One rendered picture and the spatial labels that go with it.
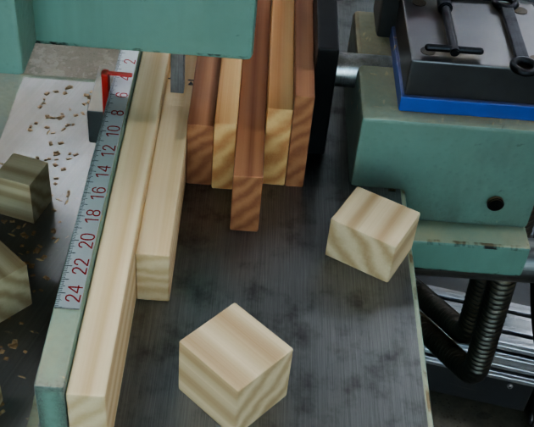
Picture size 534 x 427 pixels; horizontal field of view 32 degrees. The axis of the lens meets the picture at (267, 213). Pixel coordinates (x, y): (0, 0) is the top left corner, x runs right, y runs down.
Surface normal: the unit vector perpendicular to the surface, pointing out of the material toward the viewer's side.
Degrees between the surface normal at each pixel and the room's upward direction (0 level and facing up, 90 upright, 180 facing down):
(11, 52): 90
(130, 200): 0
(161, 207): 0
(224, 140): 90
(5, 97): 0
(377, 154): 90
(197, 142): 90
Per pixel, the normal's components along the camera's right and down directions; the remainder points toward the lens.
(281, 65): 0.07, -0.73
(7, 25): -0.03, 0.68
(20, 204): -0.31, 0.63
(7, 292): 0.71, 0.51
